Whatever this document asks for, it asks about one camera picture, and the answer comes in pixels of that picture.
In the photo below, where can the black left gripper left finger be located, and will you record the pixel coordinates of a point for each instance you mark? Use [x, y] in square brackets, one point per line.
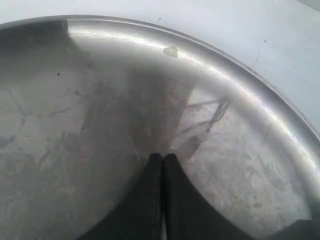
[138, 216]

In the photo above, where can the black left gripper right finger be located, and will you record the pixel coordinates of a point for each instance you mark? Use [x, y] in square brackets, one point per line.
[188, 216]

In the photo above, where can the round stainless steel plate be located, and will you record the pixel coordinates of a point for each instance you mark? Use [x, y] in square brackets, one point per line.
[85, 100]

